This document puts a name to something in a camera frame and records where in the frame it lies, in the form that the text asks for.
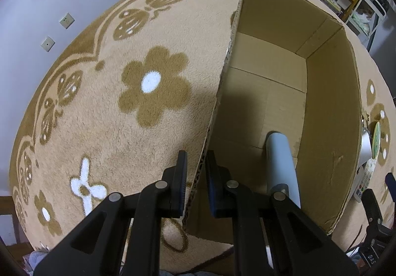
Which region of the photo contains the white remote control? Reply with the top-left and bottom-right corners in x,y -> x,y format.
353,159 -> 377,203

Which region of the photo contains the grey-blue cylindrical device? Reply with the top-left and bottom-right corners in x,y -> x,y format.
265,132 -> 301,208

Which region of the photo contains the green oval fan card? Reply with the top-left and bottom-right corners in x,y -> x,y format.
371,122 -> 381,159

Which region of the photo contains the brown cardboard box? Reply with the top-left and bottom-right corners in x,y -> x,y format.
204,0 -> 362,232

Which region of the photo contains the grey flat box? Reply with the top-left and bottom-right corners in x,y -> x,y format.
358,127 -> 372,167

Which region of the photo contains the beige floral carpet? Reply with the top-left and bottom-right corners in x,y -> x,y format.
9,0 -> 395,273

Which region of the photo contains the white metal rack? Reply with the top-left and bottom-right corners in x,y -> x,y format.
346,0 -> 389,43

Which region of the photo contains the lower wall socket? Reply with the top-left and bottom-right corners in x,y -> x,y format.
40,36 -> 55,52

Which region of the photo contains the wall socket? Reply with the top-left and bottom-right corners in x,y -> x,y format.
59,13 -> 75,29
40,36 -> 55,52

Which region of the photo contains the upper wall socket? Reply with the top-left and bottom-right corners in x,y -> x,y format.
59,13 -> 75,29

